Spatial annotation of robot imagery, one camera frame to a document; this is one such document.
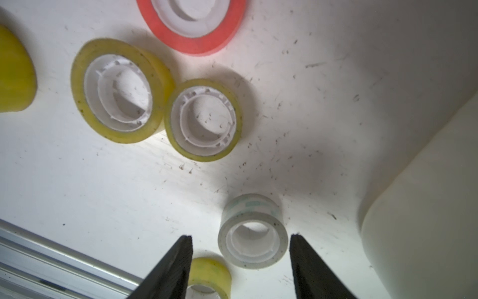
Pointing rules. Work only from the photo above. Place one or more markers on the yellow tape roll front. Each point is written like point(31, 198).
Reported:
point(208, 279)

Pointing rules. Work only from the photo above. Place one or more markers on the white storage box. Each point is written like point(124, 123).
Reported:
point(421, 234)

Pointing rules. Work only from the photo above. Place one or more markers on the red tape roll right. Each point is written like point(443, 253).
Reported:
point(195, 28)

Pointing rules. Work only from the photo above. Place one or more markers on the aluminium front rail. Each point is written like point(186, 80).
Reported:
point(33, 267)

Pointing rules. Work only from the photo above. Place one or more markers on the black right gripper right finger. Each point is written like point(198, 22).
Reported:
point(312, 277)

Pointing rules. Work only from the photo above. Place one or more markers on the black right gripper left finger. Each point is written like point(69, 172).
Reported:
point(169, 278)

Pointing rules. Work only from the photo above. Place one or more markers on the yellow tape roll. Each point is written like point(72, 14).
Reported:
point(18, 75)
point(208, 279)
point(121, 90)
point(203, 120)

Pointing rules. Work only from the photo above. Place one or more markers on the clear transparent tape roll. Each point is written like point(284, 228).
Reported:
point(252, 234)

